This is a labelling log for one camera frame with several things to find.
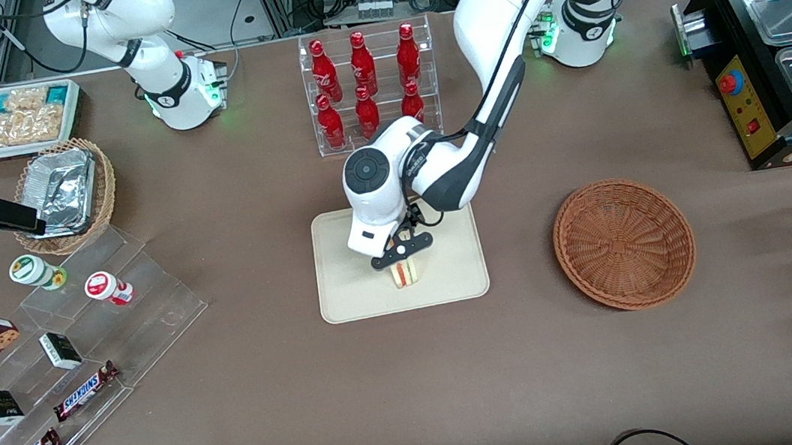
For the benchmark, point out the white plastic snack bin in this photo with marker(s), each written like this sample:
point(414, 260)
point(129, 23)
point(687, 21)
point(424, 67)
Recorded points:
point(17, 150)

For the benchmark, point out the red cola bottle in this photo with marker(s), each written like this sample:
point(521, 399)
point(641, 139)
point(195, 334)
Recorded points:
point(362, 64)
point(412, 103)
point(331, 124)
point(408, 58)
point(323, 71)
point(368, 114)

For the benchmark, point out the red lid yogurt cup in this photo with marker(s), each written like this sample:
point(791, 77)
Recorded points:
point(101, 284)

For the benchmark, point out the light wicker basket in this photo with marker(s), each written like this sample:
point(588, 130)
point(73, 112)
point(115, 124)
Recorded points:
point(106, 190)

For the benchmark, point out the triangle sandwich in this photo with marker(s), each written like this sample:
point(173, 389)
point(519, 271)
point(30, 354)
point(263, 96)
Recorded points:
point(408, 275)

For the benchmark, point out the aluminium foil container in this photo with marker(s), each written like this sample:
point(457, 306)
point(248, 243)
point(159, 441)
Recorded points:
point(60, 192)

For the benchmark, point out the clear acrylic stepped stand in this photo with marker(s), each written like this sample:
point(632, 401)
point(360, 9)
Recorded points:
point(150, 313)

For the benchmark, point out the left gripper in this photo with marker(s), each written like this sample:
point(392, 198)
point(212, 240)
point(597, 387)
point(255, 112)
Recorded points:
point(406, 224)

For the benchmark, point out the cream plastic tray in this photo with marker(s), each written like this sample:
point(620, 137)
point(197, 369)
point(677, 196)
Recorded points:
point(448, 276)

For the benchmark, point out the clear acrylic bottle rack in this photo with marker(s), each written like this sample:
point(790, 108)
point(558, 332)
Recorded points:
point(389, 136)

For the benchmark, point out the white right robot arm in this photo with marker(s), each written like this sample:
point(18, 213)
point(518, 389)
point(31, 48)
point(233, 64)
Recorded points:
point(168, 92)

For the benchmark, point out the white power strip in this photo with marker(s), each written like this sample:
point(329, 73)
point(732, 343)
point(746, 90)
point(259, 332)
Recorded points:
point(374, 10)

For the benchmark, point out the brown wicker basket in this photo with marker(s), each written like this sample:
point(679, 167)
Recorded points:
point(625, 243)

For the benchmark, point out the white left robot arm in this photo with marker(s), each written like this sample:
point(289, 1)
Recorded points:
point(484, 15)

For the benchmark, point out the clear bag of crackers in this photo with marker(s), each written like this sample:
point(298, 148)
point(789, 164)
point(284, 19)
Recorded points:
point(21, 126)
point(26, 98)

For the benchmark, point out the green lid yogurt cup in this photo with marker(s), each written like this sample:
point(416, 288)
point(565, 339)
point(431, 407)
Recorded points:
point(30, 269)

